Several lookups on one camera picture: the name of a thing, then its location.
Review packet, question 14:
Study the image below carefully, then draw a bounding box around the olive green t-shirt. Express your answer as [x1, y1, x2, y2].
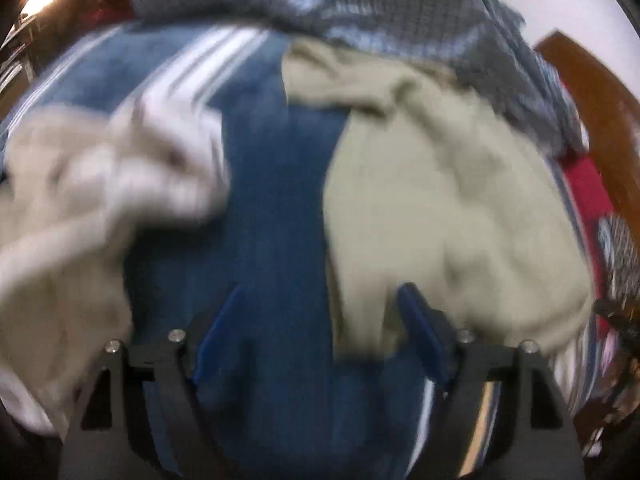
[282, 38, 594, 358]

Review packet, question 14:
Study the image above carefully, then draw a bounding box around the blue striped blanket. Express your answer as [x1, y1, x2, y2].
[1, 23, 594, 479]

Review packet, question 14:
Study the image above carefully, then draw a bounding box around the white garment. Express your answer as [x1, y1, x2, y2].
[1, 98, 230, 436]

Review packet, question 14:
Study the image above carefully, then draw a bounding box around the blue plaid duvet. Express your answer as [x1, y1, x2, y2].
[131, 0, 586, 156]

